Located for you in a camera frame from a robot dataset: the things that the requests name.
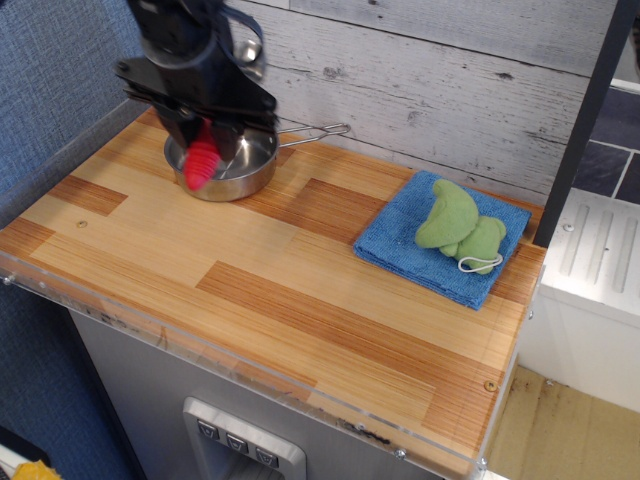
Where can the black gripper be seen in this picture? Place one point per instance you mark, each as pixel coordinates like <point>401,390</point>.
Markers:
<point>189,79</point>

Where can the red handled metal spoon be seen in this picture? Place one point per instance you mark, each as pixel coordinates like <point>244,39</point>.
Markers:
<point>202,155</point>

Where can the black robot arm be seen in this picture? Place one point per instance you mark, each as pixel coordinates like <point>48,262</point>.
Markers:
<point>195,19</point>

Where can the stainless steel saucepan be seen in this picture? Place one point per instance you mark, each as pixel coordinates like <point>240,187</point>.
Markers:
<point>252,166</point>

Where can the blue folded cloth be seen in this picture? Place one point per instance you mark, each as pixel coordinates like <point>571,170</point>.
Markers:
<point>389,242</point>

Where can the green plush toy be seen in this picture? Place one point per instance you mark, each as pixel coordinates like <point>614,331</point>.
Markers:
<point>457,230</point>

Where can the silver dispenser button panel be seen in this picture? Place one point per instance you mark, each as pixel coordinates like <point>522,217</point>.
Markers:
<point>227,447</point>

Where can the clear acrylic table edge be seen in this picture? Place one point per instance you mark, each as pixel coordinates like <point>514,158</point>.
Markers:
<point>370,375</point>

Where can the yellow object at corner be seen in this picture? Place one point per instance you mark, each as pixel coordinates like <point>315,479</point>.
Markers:
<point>35,471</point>

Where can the white grooved drainboard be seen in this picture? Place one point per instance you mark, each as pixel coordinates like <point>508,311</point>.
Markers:
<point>593,258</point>

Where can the dark right upright post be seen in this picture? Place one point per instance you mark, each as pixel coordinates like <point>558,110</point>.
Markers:
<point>604,69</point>

